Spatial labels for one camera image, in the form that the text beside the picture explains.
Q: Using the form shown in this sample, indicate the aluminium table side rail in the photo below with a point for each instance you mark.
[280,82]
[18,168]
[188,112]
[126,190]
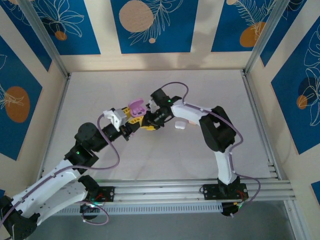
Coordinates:
[58,107]
[260,130]

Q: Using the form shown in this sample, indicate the purple earbud charging case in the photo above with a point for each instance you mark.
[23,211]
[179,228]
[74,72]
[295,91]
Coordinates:
[136,105]

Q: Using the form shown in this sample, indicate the aluminium frame post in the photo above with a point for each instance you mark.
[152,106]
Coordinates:
[272,30]
[45,37]

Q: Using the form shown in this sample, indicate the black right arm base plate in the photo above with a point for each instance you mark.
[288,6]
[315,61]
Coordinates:
[210,191]

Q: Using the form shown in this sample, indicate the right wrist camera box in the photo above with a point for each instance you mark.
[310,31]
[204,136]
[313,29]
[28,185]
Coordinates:
[151,105]

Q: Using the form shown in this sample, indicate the white earbud charging case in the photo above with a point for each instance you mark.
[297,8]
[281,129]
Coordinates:
[180,125]

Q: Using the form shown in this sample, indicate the aluminium frame leg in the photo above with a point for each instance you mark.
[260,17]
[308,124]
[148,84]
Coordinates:
[293,220]

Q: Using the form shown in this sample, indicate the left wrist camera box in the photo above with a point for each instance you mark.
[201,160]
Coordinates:
[116,118]

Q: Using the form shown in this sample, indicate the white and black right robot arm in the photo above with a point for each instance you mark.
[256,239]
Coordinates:
[217,132]

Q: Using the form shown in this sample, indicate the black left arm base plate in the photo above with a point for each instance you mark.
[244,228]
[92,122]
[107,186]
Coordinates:
[107,193]

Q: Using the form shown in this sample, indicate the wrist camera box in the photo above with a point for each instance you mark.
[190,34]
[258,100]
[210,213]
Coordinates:
[151,105]
[116,118]

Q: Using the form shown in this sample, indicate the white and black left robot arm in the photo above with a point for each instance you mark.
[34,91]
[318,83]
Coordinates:
[50,190]

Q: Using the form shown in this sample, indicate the black arm base connector module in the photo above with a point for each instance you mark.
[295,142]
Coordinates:
[231,209]
[90,210]

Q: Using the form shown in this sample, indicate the aluminium mounting rail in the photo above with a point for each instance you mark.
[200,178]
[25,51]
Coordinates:
[162,190]

